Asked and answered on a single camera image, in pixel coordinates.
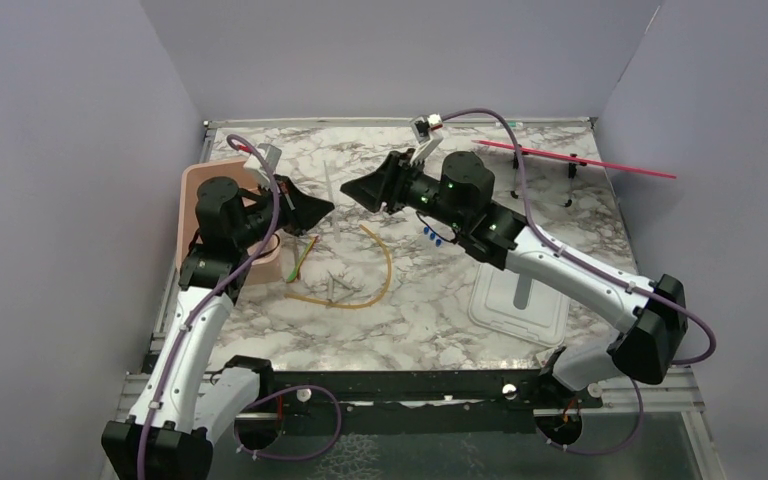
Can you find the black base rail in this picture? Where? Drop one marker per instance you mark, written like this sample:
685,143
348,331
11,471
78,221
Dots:
426,402

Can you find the pink plastic bin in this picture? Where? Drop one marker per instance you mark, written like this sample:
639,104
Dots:
225,228

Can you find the clear acrylic tube rack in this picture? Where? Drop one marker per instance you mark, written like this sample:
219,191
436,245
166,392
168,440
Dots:
453,245

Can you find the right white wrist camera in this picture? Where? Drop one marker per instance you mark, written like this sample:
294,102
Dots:
427,131

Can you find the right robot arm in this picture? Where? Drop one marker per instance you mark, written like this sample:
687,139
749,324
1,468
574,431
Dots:
647,318

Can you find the clear plastic lid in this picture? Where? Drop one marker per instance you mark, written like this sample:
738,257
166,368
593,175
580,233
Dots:
518,306

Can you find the amber rubber tubing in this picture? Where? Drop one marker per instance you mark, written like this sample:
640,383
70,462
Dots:
359,256

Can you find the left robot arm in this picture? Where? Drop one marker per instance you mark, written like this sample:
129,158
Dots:
171,430

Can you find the red-edged glass shelf stand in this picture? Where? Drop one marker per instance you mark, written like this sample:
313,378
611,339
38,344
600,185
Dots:
574,161

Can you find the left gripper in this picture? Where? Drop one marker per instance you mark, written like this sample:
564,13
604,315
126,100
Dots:
300,210

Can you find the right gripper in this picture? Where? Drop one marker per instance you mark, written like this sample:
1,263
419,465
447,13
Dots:
384,185

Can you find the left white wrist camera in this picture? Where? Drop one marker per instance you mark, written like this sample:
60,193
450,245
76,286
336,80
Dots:
261,171

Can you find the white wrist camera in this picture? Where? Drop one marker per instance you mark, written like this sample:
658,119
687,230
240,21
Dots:
427,131
261,171

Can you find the white clay pipe triangle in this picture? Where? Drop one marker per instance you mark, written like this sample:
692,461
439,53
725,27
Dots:
339,290

